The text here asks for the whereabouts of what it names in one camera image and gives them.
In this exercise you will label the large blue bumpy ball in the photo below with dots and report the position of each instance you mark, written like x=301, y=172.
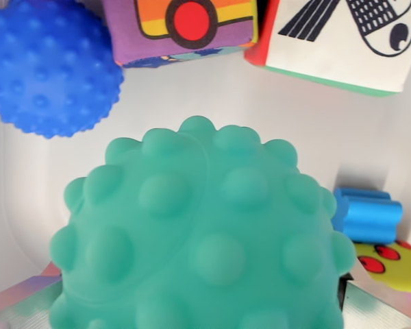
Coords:
x=44, y=68

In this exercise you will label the teal bumpy rubber ball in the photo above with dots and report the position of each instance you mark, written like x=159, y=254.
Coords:
x=198, y=233

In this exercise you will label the grey plastic bin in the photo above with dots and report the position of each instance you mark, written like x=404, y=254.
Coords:
x=226, y=99

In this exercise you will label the black silver gripper right finger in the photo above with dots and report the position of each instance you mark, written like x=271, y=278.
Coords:
x=376, y=308

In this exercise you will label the purple fabric cube orange taxi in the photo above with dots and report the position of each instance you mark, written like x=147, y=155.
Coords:
x=181, y=31

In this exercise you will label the white fabric cube with bird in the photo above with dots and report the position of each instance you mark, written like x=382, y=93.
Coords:
x=339, y=44

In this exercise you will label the black silver gripper left finger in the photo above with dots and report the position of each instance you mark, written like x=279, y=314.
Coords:
x=17, y=305

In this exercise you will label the blue ridged plastic block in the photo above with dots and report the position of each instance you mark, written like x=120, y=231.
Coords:
x=370, y=216

